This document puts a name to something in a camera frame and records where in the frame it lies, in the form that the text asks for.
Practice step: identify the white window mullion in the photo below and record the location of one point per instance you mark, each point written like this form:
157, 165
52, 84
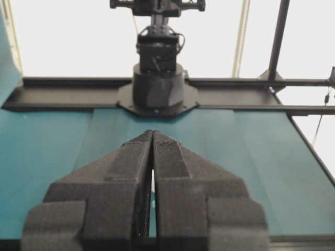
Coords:
242, 39
14, 39

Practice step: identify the black table frame rail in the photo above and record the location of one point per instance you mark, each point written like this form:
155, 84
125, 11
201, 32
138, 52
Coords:
65, 94
301, 244

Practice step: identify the black frame post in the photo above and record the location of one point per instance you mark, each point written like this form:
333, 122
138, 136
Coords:
278, 39

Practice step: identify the blue-green table cloth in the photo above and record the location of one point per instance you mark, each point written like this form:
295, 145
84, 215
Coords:
52, 157

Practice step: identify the black table edge rail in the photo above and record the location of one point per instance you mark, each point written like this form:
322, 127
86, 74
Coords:
314, 151

